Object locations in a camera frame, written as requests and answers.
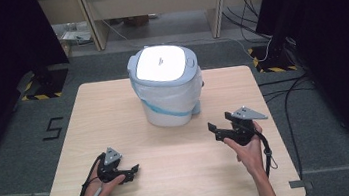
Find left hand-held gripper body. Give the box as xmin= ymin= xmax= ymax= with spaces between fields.
xmin=93 ymin=144 xmax=130 ymax=186

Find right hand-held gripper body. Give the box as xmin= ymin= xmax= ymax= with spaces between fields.
xmin=212 ymin=102 xmax=273 ymax=150

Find white trash bin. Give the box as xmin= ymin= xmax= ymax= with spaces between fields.
xmin=124 ymin=39 xmax=210 ymax=132

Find person's left hand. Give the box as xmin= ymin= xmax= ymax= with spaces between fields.
xmin=75 ymin=159 xmax=129 ymax=196

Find person's right hand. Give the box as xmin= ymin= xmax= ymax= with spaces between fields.
xmin=221 ymin=120 xmax=270 ymax=180

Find white plastic bin liner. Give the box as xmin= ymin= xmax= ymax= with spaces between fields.
xmin=131 ymin=68 xmax=207 ymax=121

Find stand base, yellow-black tape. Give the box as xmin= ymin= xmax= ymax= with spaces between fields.
xmin=14 ymin=65 xmax=74 ymax=104
xmin=245 ymin=37 xmax=300 ymax=77

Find clutter under desk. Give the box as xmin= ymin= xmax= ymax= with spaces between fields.
xmin=52 ymin=20 xmax=96 ymax=58

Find beige wooden desk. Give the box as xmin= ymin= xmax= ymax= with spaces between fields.
xmin=74 ymin=0 xmax=235 ymax=56

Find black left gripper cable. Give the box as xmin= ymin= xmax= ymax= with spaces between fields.
xmin=72 ymin=152 xmax=112 ymax=196

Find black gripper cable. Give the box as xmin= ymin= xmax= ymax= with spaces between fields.
xmin=256 ymin=128 xmax=280 ymax=180
xmin=72 ymin=152 xmax=112 ymax=196

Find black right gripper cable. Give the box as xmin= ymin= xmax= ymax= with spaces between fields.
xmin=256 ymin=128 xmax=280 ymax=180

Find black floor cables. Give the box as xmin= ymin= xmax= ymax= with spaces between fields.
xmin=256 ymin=72 xmax=328 ymax=185

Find grey table corner bracket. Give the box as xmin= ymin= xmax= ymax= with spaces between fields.
xmin=288 ymin=178 xmax=314 ymax=195

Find bundle of black wall cables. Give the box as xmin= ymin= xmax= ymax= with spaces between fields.
xmin=220 ymin=0 xmax=274 ymax=46

